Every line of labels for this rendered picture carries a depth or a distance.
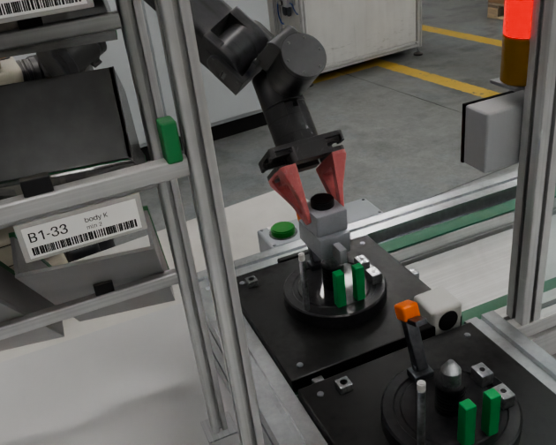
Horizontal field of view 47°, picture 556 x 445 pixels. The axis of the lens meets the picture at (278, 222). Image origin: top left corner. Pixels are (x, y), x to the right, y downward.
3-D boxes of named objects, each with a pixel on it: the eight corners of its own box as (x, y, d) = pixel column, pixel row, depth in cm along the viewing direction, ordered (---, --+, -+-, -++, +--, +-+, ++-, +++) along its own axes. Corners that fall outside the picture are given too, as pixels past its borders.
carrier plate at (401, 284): (226, 291, 94) (224, 279, 93) (367, 245, 102) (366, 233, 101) (293, 394, 75) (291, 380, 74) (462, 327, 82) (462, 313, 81)
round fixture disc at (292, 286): (268, 287, 91) (266, 275, 90) (355, 258, 95) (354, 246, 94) (311, 342, 79) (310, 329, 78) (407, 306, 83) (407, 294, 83)
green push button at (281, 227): (268, 235, 107) (266, 224, 106) (289, 229, 108) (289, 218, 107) (277, 245, 104) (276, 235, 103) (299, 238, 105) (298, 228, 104)
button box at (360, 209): (260, 260, 111) (256, 229, 108) (365, 225, 117) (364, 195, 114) (275, 279, 105) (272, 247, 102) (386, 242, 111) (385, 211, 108)
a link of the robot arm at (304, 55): (245, 27, 86) (204, 65, 83) (271, -23, 76) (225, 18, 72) (310, 88, 87) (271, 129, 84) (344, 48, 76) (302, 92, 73)
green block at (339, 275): (334, 303, 82) (331, 271, 80) (341, 300, 83) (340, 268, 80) (338, 308, 81) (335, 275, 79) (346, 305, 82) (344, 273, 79)
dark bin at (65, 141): (37, 195, 74) (23, 132, 74) (148, 174, 76) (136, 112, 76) (-44, 196, 47) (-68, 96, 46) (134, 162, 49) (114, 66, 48)
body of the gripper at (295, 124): (347, 141, 81) (326, 88, 81) (274, 162, 77) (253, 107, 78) (330, 157, 87) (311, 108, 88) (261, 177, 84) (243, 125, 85)
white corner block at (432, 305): (412, 320, 84) (412, 295, 82) (441, 308, 86) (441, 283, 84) (433, 339, 80) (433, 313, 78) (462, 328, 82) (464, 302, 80)
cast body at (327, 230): (299, 238, 86) (295, 192, 82) (327, 229, 87) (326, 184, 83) (328, 268, 79) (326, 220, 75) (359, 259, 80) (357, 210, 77)
